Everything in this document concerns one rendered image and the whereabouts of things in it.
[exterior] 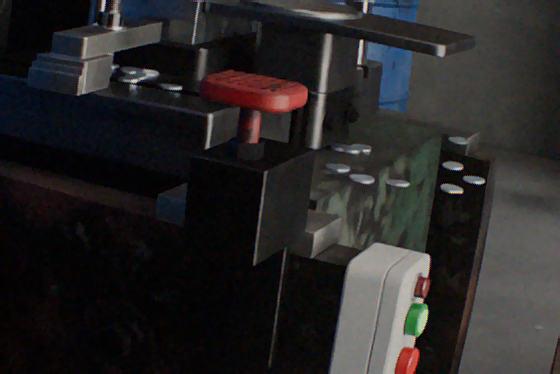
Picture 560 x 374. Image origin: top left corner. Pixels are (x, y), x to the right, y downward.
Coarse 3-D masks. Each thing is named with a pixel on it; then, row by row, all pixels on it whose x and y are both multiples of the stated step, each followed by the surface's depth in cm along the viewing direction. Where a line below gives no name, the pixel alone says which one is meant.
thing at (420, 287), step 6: (420, 276) 100; (414, 282) 99; (420, 282) 100; (426, 282) 100; (414, 288) 99; (420, 288) 99; (426, 288) 100; (414, 294) 100; (420, 294) 100; (426, 294) 101; (414, 300) 100
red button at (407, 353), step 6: (408, 348) 102; (414, 348) 102; (402, 354) 101; (408, 354) 101; (414, 354) 101; (402, 360) 101; (408, 360) 101; (414, 360) 102; (396, 366) 101; (402, 366) 101; (408, 366) 101; (414, 366) 102; (396, 372) 101; (402, 372) 101; (408, 372) 101
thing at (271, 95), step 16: (208, 80) 92; (224, 80) 92; (240, 80) 93; (256, 80) 93; (272, 80) 94; (208, 96) 91; (224, 96) 91; (240, 96) 90; (256, 96) 90; (272, 96) 90; (288, 96) 90; (304, 96) 93; (240, 112) 93; (256, 112) 93; (272, 112) 90; (240, 128) 93; (256, 128) 93
